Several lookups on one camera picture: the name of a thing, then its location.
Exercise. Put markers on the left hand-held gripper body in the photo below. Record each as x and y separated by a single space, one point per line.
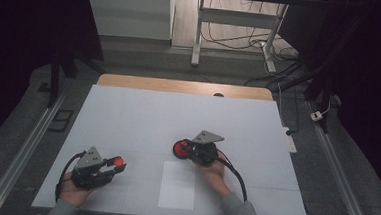
90 163

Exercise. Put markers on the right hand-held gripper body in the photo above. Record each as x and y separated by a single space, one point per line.
205 148

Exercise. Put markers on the round red ink pad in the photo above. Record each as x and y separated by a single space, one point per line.
178 151

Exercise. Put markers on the person's right hand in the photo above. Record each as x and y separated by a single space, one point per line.
214 177

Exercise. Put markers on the person's left hand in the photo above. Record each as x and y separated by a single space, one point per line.
74 194

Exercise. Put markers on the white paper sheet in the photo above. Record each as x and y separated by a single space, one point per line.
177 187

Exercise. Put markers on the large white table cover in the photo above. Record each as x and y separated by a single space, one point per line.
137 117

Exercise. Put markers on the black table grommet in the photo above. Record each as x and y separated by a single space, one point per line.
218 94

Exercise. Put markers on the white power strip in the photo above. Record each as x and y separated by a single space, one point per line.
290 142

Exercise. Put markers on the black metal stand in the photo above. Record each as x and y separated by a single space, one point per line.
325 89
54 79

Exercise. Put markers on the small white adapter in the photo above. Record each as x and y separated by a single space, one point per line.
316 116

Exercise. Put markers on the dark curtain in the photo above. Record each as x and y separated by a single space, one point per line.
15 43
377 82

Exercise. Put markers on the white cabinet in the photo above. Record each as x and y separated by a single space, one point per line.
130 13

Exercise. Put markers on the black square floor frame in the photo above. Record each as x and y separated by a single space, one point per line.
60 120

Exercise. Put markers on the grey metal floor rail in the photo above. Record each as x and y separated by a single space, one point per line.
22 154
341 177

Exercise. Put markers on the white desk frame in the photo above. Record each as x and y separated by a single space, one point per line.
234 17

